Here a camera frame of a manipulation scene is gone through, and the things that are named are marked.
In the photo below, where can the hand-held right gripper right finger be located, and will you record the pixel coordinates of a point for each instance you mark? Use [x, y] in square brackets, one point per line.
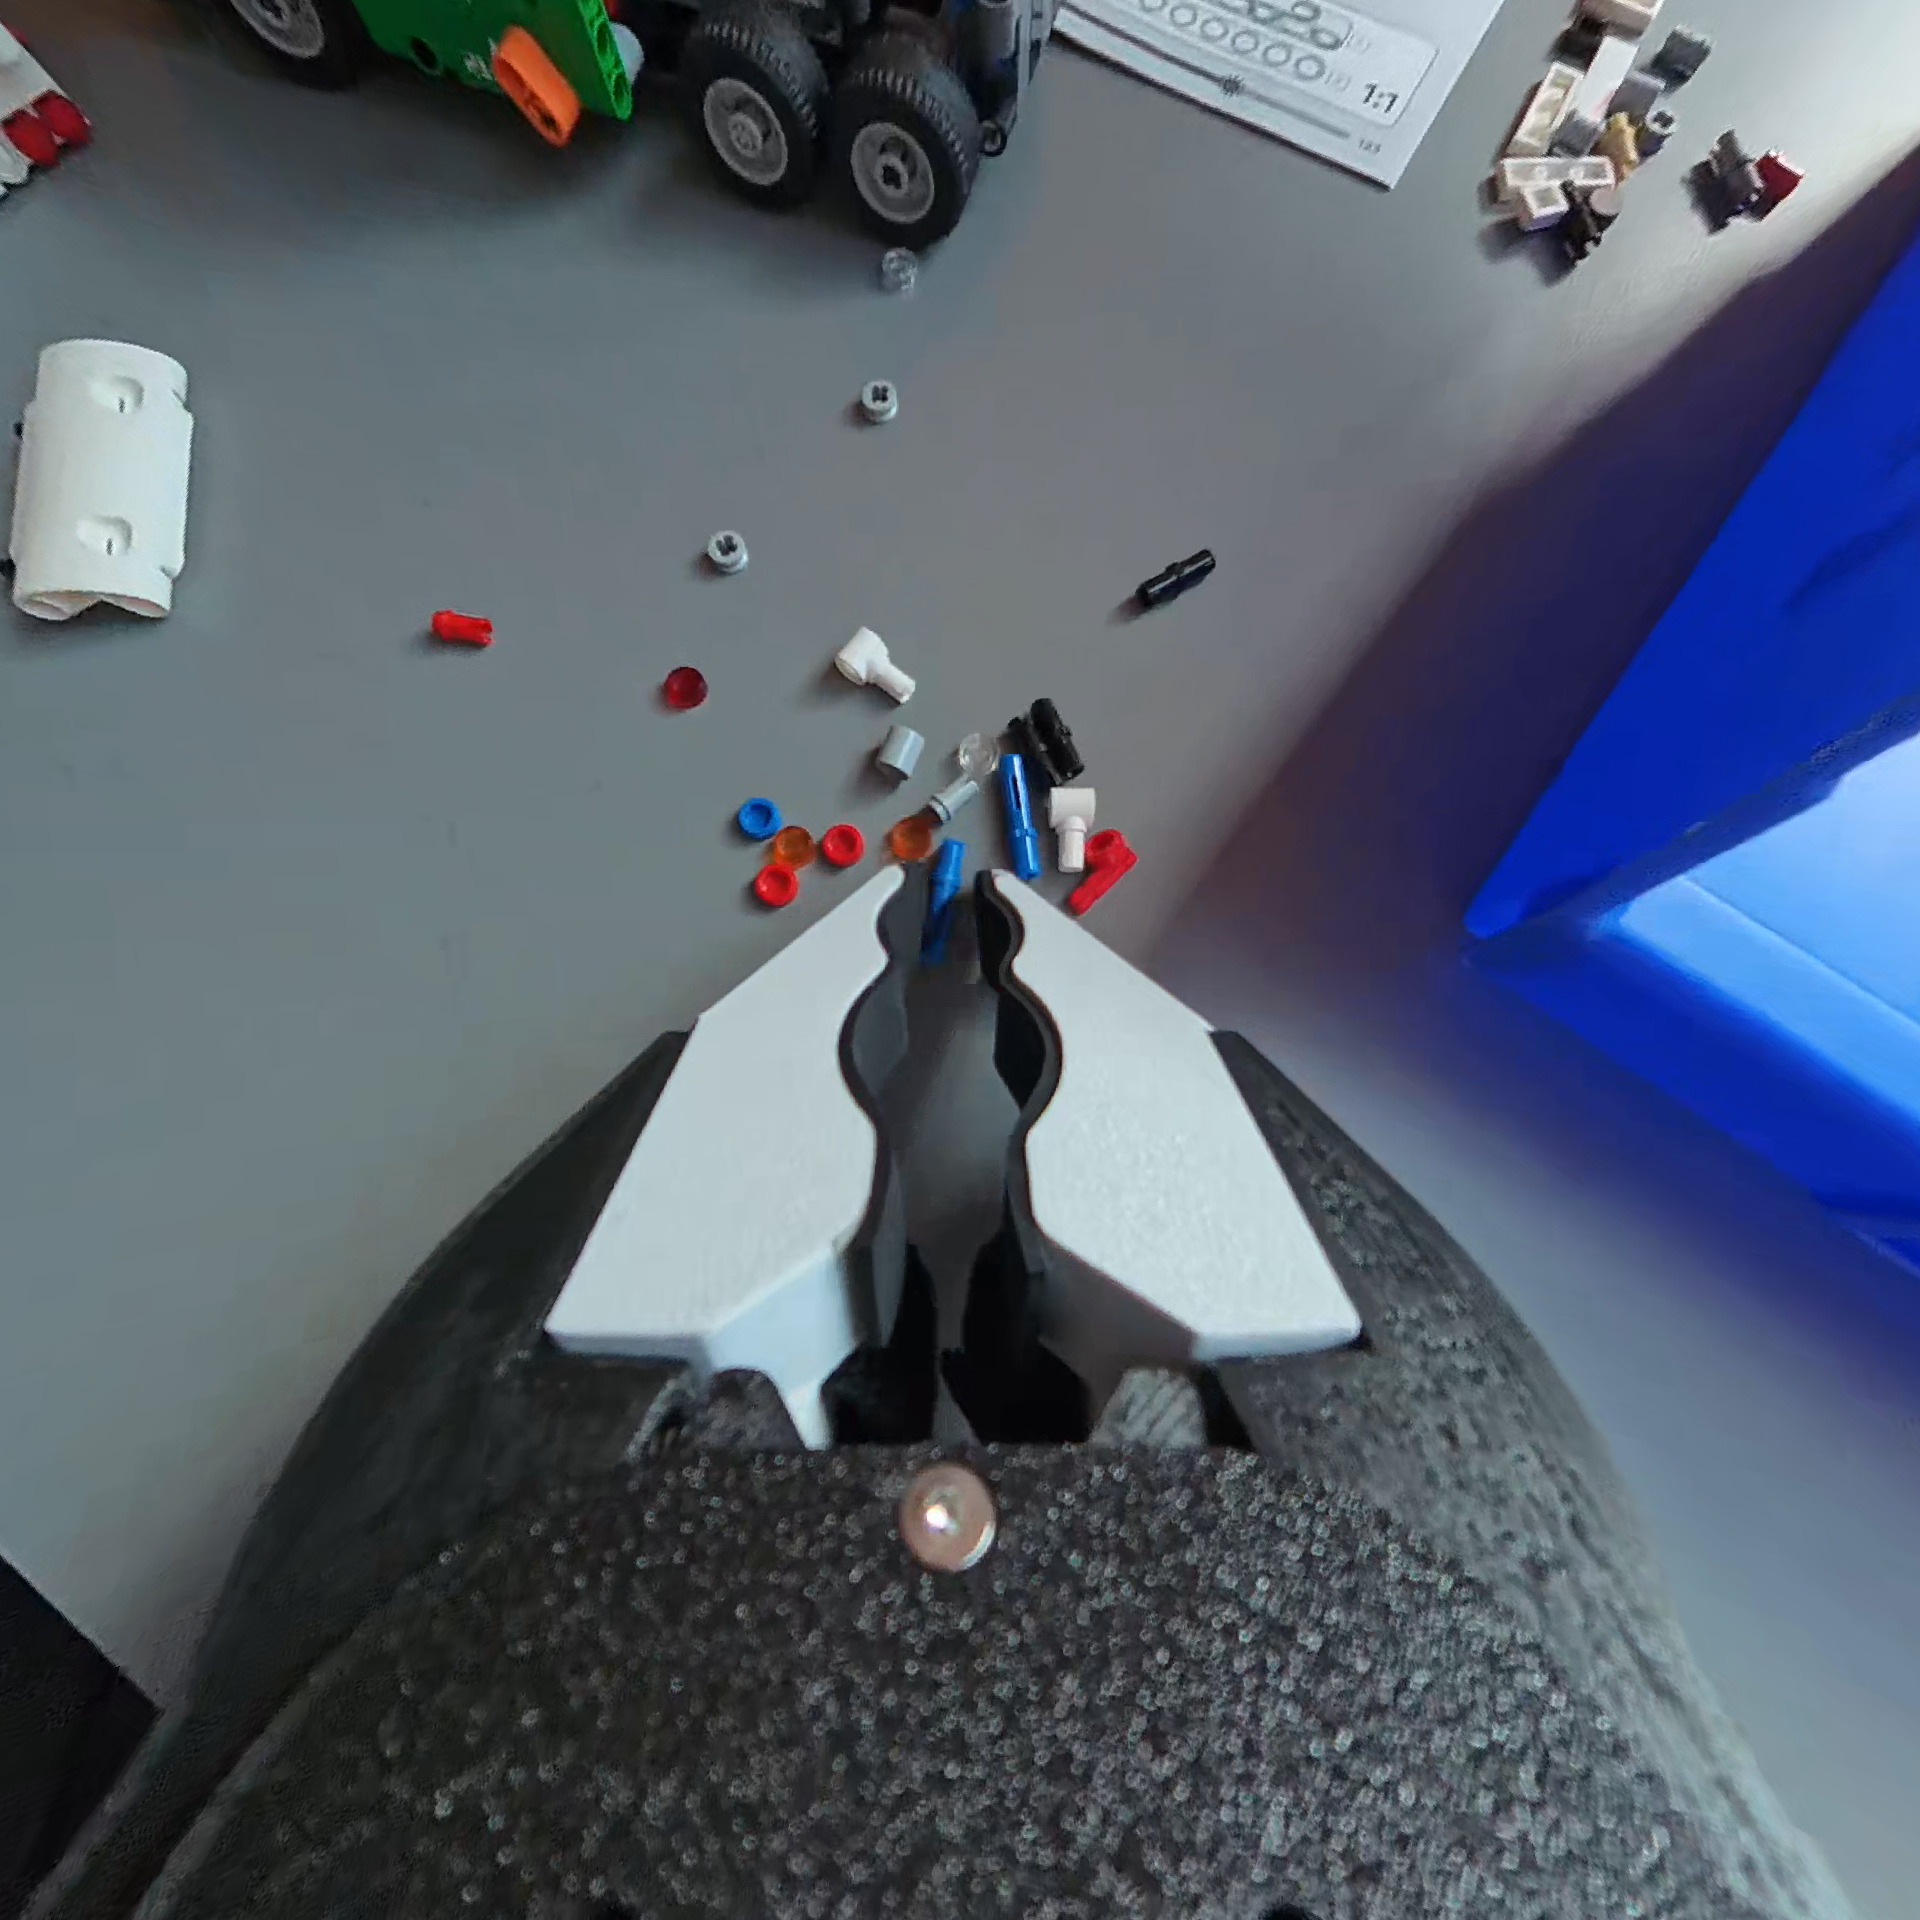
[1184, 1184]

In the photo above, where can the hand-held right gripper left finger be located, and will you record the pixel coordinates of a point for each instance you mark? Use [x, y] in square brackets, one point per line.
[734, 1171]

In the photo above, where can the blue lego pin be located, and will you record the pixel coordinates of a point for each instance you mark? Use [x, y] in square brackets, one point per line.
[945, 892]
[1018, 815]

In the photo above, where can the red lego elbow connector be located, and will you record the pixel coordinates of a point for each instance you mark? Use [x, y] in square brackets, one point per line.
[1103, 870]

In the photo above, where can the red round lego piece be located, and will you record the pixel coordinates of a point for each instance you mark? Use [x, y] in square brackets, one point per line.
[774, 884]
[843, 844]

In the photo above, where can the orange round lego stud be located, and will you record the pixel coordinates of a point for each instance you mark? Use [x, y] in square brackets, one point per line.
[791, 849]
[909, 837]

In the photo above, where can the blue round lego piece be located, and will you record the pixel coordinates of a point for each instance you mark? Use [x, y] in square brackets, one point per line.
[759, 818]

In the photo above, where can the white lego connector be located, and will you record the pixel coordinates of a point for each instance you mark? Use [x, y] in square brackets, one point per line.
[875, 664]
[1072, 828]

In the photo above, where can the grey lego pin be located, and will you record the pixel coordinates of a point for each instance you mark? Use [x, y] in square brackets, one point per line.
[954, 801]

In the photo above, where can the grey lego cylinder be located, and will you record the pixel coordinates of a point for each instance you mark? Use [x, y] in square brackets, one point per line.
[900, 753]

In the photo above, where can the pair of black lego pins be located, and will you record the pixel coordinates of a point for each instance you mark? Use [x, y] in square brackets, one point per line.
[1047, 738]

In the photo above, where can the dark red round lego stud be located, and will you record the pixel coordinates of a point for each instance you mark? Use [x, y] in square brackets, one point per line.
[685, 689]

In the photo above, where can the black lego pin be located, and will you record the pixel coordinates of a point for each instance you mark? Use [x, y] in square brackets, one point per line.
[1174, 581]

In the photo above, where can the red lego pin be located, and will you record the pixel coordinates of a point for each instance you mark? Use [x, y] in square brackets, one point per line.
[462, 626]

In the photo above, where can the grey round lego bush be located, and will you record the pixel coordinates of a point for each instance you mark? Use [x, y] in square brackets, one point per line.
[878, 399]
[726, 552]

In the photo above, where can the white curved lego panel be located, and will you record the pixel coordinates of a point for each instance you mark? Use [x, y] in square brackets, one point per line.
[98, 480]

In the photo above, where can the white and green lego truck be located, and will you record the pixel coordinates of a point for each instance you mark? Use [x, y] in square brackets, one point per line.
[765, 91]

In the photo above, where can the pile of small lego pieces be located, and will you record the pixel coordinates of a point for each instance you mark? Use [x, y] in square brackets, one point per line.
[1591, 135]

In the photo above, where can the lego instruction booklet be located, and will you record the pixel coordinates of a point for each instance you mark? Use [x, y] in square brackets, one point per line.
[1411, 61]

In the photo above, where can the dark red lego piece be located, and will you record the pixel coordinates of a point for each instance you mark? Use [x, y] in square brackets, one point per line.
[1779, 177]

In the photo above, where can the white lego container body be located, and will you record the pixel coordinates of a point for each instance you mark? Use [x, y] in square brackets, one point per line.
[45, 128]

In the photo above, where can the blue plastic bin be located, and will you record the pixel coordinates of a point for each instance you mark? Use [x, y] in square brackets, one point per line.
[1770, 780]

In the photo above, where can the dark grey lego bracket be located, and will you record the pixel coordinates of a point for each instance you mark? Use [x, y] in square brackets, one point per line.
[1729, 177]

